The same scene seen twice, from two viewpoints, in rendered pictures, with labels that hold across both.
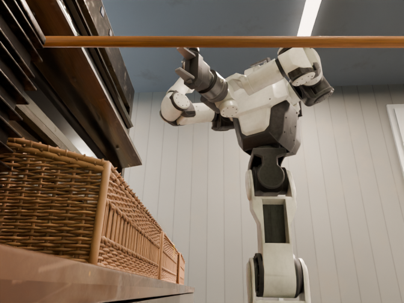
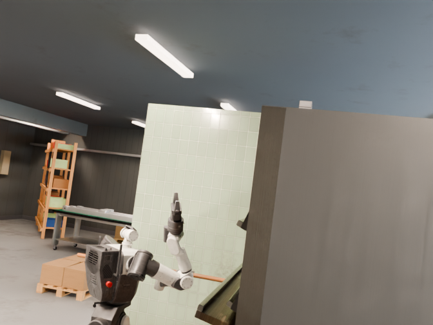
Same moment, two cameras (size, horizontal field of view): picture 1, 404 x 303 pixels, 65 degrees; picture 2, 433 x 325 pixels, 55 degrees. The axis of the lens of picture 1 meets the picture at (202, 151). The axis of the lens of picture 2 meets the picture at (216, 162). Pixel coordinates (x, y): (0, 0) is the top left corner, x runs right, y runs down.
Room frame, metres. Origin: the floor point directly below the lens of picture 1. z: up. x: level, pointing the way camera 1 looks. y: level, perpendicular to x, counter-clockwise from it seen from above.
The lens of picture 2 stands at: (3.54, 0.73, 1.84)
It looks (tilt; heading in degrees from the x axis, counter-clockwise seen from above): 3 degrees up; 192
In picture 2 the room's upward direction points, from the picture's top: 7 degrees clockwise
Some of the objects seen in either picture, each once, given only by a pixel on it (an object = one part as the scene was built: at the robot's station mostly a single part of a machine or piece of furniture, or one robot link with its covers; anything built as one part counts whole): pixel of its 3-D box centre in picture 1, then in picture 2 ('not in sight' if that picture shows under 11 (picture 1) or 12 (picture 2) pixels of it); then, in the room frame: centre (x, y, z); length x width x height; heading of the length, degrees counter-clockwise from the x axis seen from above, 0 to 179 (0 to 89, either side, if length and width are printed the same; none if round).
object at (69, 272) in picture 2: not in sight; (79, 275); (-2.34, -2.41, 0.20); 1.13 x 0.81 x 0.40; 175
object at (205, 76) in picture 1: (203, 78); not in sight; (0.84, 0.00, 1.19); 0.12 x 0.10 x 0.13; 143
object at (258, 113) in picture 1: (267, 119); (114, 270); (1.23, -0.29, 1.26); 0.34 x 0.30 x 0.36; 53
